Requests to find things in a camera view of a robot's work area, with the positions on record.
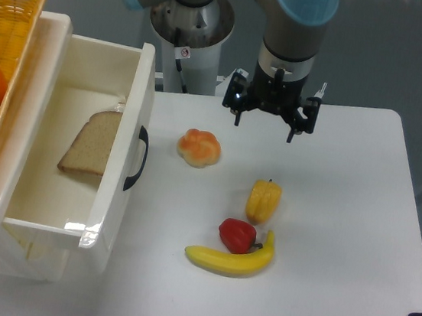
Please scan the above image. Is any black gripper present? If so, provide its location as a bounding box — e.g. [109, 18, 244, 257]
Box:
[222, 64, 322, 143]

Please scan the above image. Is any white drawer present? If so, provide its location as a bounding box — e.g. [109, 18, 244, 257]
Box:
[0, 28, 162, 277]

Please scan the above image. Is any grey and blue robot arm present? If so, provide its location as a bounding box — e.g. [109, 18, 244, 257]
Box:
[123, 0, 339, 135]

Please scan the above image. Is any white drawer cabinet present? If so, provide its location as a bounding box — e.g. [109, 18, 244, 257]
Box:
[0, 11, 73, 282]

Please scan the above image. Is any orange flower bread bun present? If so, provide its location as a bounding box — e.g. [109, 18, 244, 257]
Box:
[177, 129, 222, 168]

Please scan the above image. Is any yellow bell pepper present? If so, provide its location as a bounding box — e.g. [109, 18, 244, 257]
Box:
[245, 179, 282, 225]

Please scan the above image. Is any red bell pepper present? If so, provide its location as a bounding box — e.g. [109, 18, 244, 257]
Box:
[219, 218, 263, 255]

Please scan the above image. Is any yellow banana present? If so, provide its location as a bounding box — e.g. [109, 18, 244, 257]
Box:
[184, 230, 275, 277]

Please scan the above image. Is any brown bread slice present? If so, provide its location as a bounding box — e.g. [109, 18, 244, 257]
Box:
[57, 110, 123, 177]

